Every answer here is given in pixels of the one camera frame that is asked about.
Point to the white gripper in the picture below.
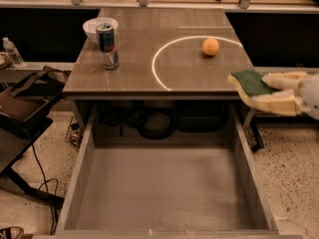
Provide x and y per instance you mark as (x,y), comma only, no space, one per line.
(311,94)

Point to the green and yellow sponge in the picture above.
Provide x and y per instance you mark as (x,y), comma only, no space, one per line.
(249,83)

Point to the open grey top drawer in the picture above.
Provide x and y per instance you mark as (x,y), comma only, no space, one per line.
(188,186)

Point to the orange ball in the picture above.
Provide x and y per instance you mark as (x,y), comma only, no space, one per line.
(210,46)

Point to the blue silver drink can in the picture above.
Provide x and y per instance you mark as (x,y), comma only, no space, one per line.
(107,45)

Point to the white bowl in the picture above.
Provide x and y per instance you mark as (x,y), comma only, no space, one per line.
(90,26)

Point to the black folding chair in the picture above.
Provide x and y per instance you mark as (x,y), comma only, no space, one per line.
(24,109)

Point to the clear plastic water bottle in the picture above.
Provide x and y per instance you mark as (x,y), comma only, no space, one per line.
(13,53)

